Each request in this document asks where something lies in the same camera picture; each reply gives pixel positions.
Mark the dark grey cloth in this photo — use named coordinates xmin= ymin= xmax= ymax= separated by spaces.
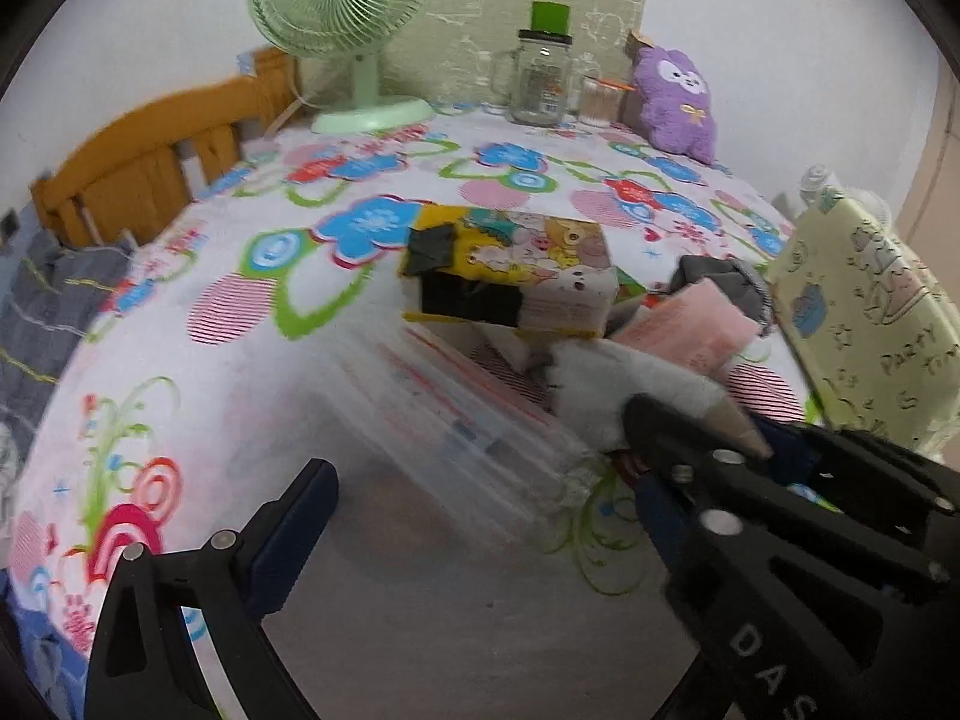
xmin=671 ymin=255 xmax=775 ymax=335

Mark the glass jar mug black lid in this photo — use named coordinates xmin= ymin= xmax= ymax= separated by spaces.
xmin=491 ymin=28 xmax=575 ymax=126

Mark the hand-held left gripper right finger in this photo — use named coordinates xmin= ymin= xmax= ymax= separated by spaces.
xmin=636 ymin=478 xmax=680 ymax=578

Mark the pink wet wipes pack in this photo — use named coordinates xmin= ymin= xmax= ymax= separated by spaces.
xmin=619 ymin=277 xmax=762 ymax=383

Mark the grey plaid blanket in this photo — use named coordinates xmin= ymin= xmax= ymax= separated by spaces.
xmin=0 ymin=229 xmax=132 ymax=466

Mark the clear plastic zip bag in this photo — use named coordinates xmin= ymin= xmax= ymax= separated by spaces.
xmin=330 ymin=315 xmax=608 ymax=541

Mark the orange wooden bed headboard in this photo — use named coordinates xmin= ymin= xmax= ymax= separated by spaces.
xmin=30 ymin=45 xmax=301 ymax=248

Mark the olive cartoon print wall cloth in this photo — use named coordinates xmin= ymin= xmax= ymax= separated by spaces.
xmin=375 ymin=0 xmax=650 ymax=110

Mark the yellow cartoon print tissue pack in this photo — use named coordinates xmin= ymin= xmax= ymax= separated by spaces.
xmin=400 ymin=202 xmax=621 ymax=340

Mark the floral print tablecloth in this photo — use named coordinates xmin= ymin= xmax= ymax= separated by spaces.
xmin=7 ymin=101 xmax=826 ymax=668

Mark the blue bedsheet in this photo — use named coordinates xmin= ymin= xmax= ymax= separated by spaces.
xmin=0 ymin=585 xmax=91 ymax=720

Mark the yellow party cushion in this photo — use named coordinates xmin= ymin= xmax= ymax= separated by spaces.
xmin=769 ymin=195 xmax=960 ymax=458

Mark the white plush toy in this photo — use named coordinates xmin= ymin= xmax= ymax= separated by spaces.
xmin=544 ymin=341 xmax=773 ymax=462

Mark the purple plush toy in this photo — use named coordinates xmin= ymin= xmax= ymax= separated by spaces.
xmin=626 ymin=45 xmax=717 ymax=166

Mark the clear cotton swab container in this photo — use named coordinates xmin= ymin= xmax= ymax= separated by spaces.
xmin=581 ymin=75 xmax=627 ymax=128

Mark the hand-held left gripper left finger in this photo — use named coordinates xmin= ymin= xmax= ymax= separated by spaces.
xmin=82 ymin=459 xmax=340 ymax=720

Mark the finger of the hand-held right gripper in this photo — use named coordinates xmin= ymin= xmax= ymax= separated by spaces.
xmin=810 ymin=424 xmax=960 ymax=541
xmin=626 ymin=392 xmax=785 ymax=563

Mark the small white fan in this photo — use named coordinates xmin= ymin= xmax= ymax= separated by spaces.
xmin=799 ymin=165 xmax=893 ymax=230

